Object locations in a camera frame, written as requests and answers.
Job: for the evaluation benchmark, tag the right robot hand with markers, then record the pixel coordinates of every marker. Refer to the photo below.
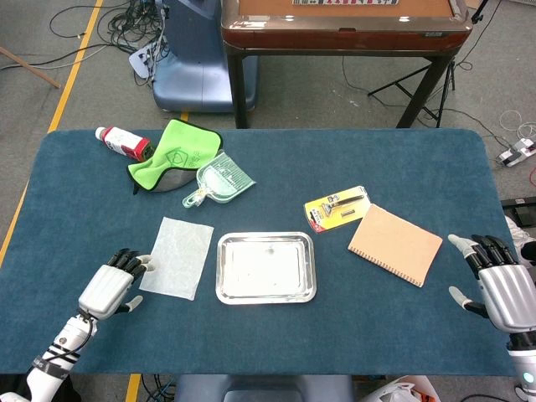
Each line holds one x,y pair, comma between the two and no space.
508,293

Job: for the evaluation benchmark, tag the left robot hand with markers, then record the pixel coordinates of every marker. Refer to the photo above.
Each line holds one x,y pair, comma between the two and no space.
104,289

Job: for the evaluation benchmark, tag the white paper sheet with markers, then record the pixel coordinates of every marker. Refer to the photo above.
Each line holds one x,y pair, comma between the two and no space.
178,257

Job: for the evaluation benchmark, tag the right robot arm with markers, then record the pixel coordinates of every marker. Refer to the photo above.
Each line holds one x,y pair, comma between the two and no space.
525,364

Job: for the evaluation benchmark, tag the white shoe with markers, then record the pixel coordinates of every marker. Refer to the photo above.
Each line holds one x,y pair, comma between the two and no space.
519,236

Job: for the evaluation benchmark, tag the tan spiral notebook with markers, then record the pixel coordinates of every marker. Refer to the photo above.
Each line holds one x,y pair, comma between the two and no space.
395,245

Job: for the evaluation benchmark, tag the grey power strip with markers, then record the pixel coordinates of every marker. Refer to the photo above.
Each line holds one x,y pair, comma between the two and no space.
517,153

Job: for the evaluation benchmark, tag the white plastic bag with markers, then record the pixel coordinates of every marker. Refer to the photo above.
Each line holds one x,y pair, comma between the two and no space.
398,389

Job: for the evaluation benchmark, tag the red and white bottle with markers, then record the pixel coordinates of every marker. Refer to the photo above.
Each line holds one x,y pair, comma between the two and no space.
123,142

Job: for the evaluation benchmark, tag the green microfiber cloth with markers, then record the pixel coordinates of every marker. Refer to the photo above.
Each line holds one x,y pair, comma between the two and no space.
176,146

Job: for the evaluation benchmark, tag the stainless steel tray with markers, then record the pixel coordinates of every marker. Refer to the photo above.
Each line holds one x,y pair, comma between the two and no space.
266,268

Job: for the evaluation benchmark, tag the razor in yellow blister pack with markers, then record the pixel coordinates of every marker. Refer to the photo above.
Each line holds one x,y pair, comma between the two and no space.
335,209

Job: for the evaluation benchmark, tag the blue felt table cover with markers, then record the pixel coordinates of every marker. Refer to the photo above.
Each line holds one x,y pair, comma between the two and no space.
293,335

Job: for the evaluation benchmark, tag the white power strip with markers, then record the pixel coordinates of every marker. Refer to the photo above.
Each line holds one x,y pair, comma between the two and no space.
140,60

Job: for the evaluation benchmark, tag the wooden stick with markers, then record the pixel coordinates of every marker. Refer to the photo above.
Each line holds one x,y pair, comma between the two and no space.
29,67

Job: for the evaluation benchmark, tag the blue machine base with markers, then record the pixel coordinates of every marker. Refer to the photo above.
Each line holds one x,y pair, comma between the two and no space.
194,63

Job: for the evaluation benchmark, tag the brown mahjong table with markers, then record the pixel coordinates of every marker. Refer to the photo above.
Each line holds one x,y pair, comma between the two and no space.
343,35

